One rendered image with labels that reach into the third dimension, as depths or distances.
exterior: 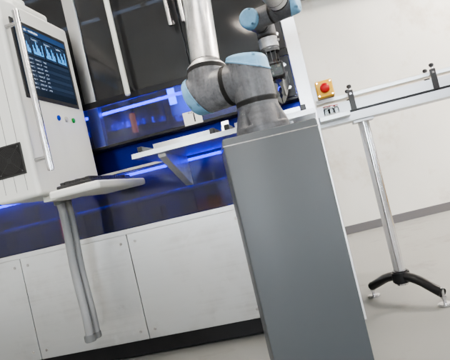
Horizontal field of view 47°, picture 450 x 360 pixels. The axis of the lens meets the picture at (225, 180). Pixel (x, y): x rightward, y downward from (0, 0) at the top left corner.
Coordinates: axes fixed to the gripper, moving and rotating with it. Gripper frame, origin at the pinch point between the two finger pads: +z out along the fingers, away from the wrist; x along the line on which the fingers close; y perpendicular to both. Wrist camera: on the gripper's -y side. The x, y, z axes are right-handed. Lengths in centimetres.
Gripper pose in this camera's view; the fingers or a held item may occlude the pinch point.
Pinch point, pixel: (282, 100)
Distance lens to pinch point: 205.3
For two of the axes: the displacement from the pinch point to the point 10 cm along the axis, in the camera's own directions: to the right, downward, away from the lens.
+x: 9.6, -2.3, -1.7
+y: -1.7, 0.1, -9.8
